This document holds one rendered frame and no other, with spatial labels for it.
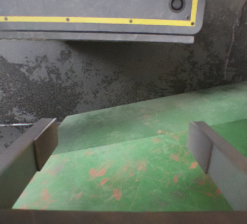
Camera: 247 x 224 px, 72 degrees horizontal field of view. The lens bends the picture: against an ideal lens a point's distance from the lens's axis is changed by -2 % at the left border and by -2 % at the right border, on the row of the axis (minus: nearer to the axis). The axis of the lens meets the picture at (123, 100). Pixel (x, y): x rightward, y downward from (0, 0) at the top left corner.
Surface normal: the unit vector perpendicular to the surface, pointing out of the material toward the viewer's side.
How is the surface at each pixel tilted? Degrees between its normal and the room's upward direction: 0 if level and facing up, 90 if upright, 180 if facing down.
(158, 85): 0
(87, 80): 0
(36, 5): 0
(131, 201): 90
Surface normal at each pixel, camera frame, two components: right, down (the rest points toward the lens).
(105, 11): 0.01, 0.28
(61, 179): -0.20, -0.94
